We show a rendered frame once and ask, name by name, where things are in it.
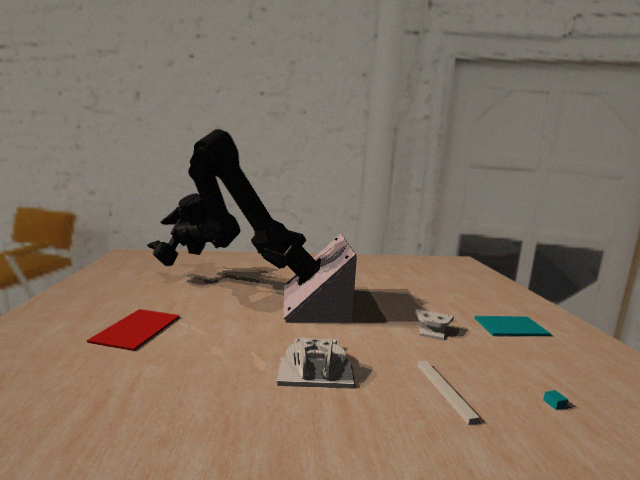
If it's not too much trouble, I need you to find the teal flat plate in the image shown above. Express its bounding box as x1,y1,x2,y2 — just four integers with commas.
475,316,551,337

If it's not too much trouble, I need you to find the beige rectangular bar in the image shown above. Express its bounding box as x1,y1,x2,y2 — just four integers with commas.
417,361,479,425

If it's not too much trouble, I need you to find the small teal block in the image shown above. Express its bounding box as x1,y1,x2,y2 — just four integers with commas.
543,390,568,409

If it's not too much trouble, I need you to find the red flat rectangular plate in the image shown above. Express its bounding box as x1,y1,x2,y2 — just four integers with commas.
87,309,180,351

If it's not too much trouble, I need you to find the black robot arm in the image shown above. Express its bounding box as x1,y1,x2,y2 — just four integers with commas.
178,129,321,285

